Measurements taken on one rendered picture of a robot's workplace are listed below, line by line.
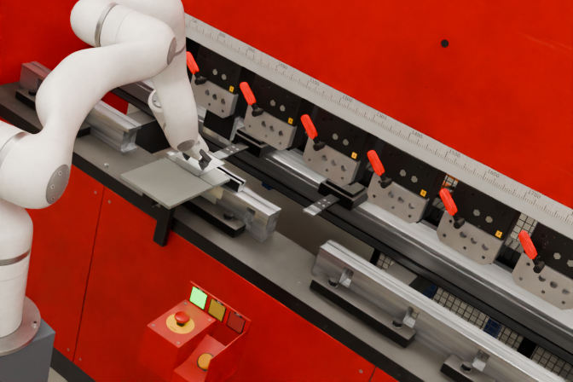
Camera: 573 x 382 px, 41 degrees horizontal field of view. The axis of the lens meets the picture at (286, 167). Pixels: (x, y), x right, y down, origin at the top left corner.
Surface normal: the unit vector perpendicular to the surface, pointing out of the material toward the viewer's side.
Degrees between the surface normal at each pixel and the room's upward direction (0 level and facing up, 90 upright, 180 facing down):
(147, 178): 0
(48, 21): 90
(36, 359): 90
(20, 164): 49
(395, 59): 90
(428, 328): 90
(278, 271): 0
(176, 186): 0
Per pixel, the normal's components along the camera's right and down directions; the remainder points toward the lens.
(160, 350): -0.52, 0.28
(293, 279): 0.26, -0.85
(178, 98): 0.33, 0.11
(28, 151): 0.14, -0.57
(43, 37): 0.80, 0.46
